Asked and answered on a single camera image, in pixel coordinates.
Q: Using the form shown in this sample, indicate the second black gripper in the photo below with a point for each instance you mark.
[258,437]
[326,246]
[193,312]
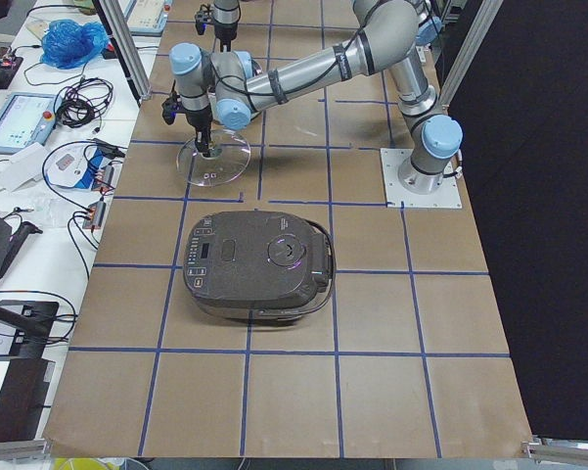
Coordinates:
[222,28]

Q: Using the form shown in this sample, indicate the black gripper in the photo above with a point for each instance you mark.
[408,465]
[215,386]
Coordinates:
[198,119]

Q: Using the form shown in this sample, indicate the glass pot lid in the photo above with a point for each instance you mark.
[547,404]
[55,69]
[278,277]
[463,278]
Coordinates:
[226,159]

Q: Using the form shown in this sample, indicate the far teach pendant tablet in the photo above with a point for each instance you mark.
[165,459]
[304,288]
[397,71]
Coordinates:
[147,17]

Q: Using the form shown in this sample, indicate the teach pendant tablet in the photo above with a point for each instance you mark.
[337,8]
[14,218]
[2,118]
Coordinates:
[147,17]
[26,118]

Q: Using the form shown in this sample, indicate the emergency stop button box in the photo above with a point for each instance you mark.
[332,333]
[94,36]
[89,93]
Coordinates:
[108,52]

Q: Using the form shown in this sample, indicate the grey adapter box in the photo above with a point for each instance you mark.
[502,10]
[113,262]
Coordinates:
[95,215]

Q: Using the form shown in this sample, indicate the white round device box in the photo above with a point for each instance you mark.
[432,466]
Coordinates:
[70,167]

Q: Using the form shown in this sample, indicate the black rice cooker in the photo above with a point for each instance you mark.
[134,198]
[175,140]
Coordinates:
[259,266]

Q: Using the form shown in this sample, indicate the blue plastic bag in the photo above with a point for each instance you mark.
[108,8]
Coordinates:
[68,44]

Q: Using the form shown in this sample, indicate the white folded paper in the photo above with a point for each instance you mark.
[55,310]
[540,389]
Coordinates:
[25,165]

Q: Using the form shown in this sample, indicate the near teach pendant tablet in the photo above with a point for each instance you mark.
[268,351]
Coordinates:
[26,118]

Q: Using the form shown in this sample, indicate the aluminium frame post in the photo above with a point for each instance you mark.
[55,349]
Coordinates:
[114,22]

